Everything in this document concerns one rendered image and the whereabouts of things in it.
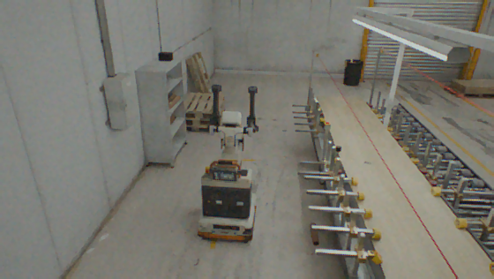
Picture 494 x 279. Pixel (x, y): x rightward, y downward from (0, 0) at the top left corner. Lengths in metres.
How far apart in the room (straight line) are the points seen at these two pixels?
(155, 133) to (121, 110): 1.15
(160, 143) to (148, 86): 0.90
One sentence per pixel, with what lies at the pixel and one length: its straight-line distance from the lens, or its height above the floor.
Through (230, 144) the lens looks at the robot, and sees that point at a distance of 3.64.
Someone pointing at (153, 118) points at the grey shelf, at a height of 0.83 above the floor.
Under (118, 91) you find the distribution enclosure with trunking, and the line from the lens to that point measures 4.07.
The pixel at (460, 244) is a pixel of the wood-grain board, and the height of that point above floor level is 0.90.
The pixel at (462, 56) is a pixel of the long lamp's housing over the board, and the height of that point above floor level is 2.33.
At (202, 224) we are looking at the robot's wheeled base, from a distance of 3.79.
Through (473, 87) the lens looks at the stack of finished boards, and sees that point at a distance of 10.79.
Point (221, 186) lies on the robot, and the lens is 3.54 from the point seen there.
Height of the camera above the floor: 2.66
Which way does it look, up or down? 25 degrees down
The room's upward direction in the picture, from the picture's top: 1 degrees clockwise
